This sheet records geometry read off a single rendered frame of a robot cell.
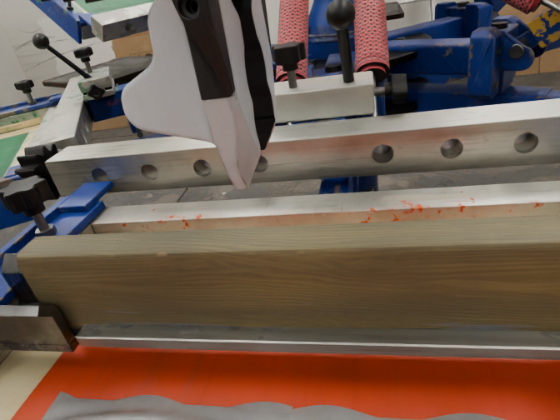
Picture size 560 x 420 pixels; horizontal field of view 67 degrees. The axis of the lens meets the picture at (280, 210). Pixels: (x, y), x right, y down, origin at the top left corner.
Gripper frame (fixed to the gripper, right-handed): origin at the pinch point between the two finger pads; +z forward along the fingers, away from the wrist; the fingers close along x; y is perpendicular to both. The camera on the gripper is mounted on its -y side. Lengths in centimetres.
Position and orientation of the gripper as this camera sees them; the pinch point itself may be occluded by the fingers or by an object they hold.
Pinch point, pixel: (262, 144)
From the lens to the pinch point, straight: 23.5
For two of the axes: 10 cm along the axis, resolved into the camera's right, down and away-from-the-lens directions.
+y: -9.7, 0.6, 2.2
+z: 1.6, 8.5, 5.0
